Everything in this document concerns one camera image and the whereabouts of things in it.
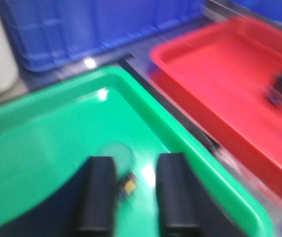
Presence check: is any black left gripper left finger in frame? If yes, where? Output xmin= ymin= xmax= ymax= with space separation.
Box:
xmin=69 ymin=156 xmax=117 ymax=237

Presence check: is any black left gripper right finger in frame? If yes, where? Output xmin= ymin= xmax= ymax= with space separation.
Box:
xmin=156 ymin=153 xmax=204 ymax=237

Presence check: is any green plastic tray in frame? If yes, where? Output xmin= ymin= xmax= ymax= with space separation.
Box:
xmin=0 ymin=67 xmax=275 ymax=237

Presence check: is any red plastic tray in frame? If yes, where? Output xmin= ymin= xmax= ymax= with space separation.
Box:
xmin=150 ymin=17 xmax=282 ymax=198

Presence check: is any blue bin cart top right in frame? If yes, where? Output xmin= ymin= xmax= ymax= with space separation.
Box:
xmin=0 ymin=0 xmax=205 ymax=72

